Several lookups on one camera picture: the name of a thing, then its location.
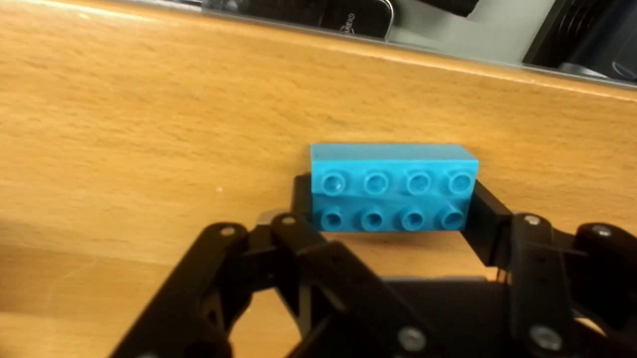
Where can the blue toy brick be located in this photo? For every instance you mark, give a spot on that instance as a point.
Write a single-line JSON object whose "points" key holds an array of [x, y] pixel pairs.
{"points": [[390, 190]]}

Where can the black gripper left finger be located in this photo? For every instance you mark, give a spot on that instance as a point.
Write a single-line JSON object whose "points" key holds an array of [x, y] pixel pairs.
{"points": [[318, 291]]}

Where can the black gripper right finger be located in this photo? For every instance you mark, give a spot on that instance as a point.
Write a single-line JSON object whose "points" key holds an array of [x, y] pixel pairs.
{"points": [[569, 285]]}

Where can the black flat bar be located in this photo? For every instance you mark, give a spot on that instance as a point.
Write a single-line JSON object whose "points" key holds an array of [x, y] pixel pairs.
{"points": [[450, 5]]}

